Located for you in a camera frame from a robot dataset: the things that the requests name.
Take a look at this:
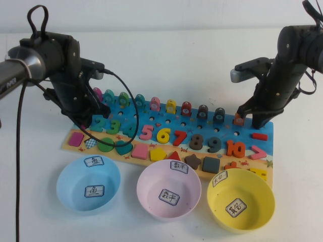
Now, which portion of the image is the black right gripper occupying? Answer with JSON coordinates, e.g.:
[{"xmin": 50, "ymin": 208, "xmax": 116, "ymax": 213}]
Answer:
[{"xmin": 235, "ymin": 59, "xmax": 307, "ymax": 131}]

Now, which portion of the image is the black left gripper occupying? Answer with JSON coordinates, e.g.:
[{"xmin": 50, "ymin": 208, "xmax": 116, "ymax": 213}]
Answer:
[{"xmin": 43, "ymin": 71, "xmax": 112, "ymax": 130}]

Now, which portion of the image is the magenta wooden rectangle piece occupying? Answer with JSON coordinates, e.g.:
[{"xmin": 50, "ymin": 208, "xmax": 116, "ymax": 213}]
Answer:
[{"xmin": 69, "ymin": 133, "xmax": 84, "ymax": 147}]

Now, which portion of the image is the green wooden circle piece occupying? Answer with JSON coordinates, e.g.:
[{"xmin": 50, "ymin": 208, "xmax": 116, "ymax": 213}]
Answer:
[{"xmin": 97, "ymin": 138, "xmax": 116, "ymax": 153}]

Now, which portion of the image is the dark teal wooden heart piece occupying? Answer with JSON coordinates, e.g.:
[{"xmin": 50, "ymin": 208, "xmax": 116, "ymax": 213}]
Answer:
[{"xmin": 116, "ymin": 141, "xmax": 134, "ymax": 156}]

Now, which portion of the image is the pink wooden trapezoid piece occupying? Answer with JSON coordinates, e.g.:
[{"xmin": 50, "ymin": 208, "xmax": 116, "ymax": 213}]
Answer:
[{"xmin": 131, "ymin": 144, "xmax": 148, "ymax": 160}]

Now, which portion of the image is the dark grey wooden square piece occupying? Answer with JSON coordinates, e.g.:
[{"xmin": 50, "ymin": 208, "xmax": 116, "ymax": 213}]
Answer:
[{"xmin": 202, "ymin": 156, "xmax": 220, "ymax": 174}]

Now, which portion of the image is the light blue plastic bowl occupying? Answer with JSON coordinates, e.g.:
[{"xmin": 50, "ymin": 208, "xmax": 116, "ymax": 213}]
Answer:
[{"xmin": 56, "ymin": 155, "xmax": 121, "ymax": 217}]

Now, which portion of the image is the brown wooden star piece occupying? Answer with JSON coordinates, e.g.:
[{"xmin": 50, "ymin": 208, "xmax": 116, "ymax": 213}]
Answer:
[{"xmin": 184, "ymin": 153, "xmax": 202, "ymax": 170}]

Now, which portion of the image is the wooden sea-print puzzle board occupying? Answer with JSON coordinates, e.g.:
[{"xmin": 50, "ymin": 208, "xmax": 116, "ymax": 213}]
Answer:
[{"xmin": 60, "ymin": 92, "xmax": 275, "ymax": 189}]

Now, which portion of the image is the yellow wooden pentagon piece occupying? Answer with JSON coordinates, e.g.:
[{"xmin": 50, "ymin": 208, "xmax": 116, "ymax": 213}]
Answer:
[{"xmin": 149, "ymin": 148, "xmax": 167, "ymax": 162}]

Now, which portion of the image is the yellow plastic bowl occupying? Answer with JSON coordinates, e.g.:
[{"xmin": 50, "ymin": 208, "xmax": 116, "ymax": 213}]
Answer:
[{"xmin": 206, "ymin": 168, "xmax": 276, "ymax": 232}]

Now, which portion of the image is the pink plastic bowl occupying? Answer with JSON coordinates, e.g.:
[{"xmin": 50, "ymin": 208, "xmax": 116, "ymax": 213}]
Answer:
[{"xmin": 136, "ymin": 159, "xmax": 202, "ymax": 223}]

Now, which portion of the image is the teal-green wooden number two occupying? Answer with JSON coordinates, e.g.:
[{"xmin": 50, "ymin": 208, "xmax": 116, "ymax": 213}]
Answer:
[{"xmin": 90, "ymin": 117, "xmax": 105, "ymax": 132}]

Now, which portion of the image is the orange fish peg ten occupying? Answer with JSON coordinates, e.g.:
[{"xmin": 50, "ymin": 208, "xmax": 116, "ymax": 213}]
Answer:
[{"xmin": 233, "ymin": 112, "xmax": 245, "ymax": 126}]

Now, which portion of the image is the magenta fish peg one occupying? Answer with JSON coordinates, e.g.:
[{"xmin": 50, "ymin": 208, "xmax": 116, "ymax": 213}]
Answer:
[{"xmin": 92, "ymin": 87, "xmax": 103, "ymax": 103}]

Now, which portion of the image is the green wooden number three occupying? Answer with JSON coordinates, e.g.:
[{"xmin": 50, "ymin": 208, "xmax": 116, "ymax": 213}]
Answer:
[{"xmin": 106, "ymin": 118, "xmax": 121, "ymax": 135}]

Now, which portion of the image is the teal-green fish peg two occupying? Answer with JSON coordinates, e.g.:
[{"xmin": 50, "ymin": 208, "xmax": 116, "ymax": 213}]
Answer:
[{"xmin": 104, "ymin": 89, "xmax": 116, "ymax": 105}]

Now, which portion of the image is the dark grey fish peg nine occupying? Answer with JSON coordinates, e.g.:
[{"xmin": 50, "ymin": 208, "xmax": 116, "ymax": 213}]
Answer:
[{"xmin": 213, "ymin": 107, "xmax": 225, "ymax": 123}]

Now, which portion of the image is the green fish peg three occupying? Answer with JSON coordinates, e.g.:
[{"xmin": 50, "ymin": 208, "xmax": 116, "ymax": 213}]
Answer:
[{"xmin": 118, "ymin": 91, "xmax": 130, "ymax": 107}]

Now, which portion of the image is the pink wooden greater-than sign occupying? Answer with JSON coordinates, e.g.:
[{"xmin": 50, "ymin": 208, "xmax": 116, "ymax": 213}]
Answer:
[{"xmin": 250, "ymin": 145, "xmax": 267, "ymax": 161}]

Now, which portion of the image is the orange wooden number ten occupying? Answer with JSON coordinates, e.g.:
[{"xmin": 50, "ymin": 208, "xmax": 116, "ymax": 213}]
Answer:
[{"xmin": 226, "ymin": 140, "xmax": 246, "ymax": 158}]

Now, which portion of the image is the dark teal wooden number four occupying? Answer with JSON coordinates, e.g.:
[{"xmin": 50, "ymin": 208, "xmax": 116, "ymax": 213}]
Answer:
[{"xmin": 122, "ymin": 122, "xmax": 137, "ymax": 138}]

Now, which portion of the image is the dark grey wooden number nine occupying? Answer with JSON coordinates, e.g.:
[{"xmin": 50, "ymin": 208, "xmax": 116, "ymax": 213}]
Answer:
[{"xmin": 207, "ymin": 136, "xmax": 222, "ymax": 153}]

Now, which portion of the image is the brown fish peg eight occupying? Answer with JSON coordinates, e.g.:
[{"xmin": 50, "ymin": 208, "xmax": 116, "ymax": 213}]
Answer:
[{"xmin": 197, "ymin": 104, "xmax": 209, "ymax": 119}]

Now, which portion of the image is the dark teal fish peg four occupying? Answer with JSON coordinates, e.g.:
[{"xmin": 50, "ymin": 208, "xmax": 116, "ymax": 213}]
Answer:
[{"xmin": 134, "ymin": 94, "xmax": 145, "ymax": 109}]

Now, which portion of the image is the pink wooden number five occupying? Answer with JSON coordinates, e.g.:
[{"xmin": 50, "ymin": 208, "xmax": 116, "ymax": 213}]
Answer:
[{"xmin": 140, "ymin": 125, "xmax": 154, "ymax": 141}]

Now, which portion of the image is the yellow wooden equals sign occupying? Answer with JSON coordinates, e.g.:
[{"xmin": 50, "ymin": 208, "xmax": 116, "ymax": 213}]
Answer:
[{"xmin": 248, "ymin": 168, "xmax": 267, "ymax": 181}]

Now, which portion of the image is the brown wooden number eight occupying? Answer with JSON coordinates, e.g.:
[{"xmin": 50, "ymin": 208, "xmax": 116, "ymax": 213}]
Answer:
[{"xmin": 190, "ymin": 134, "xmax": 204, "ymax": 151}]

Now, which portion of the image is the pink fish peg five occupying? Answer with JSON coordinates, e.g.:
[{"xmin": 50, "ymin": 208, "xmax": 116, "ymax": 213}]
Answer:
[{"xmin": 149, "ymin": 96, "xmax": 161, "ymax": 112}]

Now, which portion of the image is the red fish peg seven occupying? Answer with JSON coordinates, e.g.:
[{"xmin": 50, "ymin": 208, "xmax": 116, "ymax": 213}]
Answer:
[{"xmin": 181, "ymin": 101, "xmax": 192, "ymax": 116}]

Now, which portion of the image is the yellow wooden number six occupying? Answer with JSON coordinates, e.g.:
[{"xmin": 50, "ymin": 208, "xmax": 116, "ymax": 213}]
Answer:
[{"xmin": 156, "ymin": 128, "xmax": 172, "ymax": 144}]

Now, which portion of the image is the red wooden number seven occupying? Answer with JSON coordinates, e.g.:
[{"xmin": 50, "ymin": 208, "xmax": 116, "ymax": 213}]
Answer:
[{"xmin": 173, "ymin": 130, "xmax": 188, "ymax": 147}]

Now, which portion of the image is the yellow fish peg six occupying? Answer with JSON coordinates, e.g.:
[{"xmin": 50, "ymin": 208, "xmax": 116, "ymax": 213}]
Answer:
[{"xmin": 166, "ymin": 98, "xmax": 177, "ymax": 114}]

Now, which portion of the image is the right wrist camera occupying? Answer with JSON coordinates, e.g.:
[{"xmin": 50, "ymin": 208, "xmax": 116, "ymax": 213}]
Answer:
[{"xmin": 230, "ymin": 57, "xmax": 275, "ymax": 83}]

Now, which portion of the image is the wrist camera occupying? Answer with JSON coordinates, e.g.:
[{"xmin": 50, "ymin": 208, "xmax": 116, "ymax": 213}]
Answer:
[
  {"xmin": 81, "ymin": 58, "xmax": 105, "ymax": 79},
  {"xmin": 230, "ymin": 57, "xmax": 275, "ymax": 83}
]

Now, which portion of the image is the thin black camera cable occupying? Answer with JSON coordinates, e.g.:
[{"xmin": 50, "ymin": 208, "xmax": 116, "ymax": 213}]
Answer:
[
  {"xmin": 80, "ymin": 68, "xmax": 139, "ymax": 147},
  {"xmin": 297, "ymin": 69, "xmax": 318, "ymax": 95}
]

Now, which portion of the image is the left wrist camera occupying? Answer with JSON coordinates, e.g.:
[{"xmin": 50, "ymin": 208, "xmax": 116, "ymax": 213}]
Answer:
[{"xmin": 81, "ymin": 58, "xmax": 105, "ymax": 79}]

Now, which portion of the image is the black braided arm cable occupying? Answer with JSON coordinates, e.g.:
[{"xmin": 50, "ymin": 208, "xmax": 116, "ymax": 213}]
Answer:
[
  {"xmin": 302, "ymin": 0, "xmax": 323, "ymax": 27},
  {"xmin": 14, "ymin": 5, "xmax": 48, "ymax": 242}
]

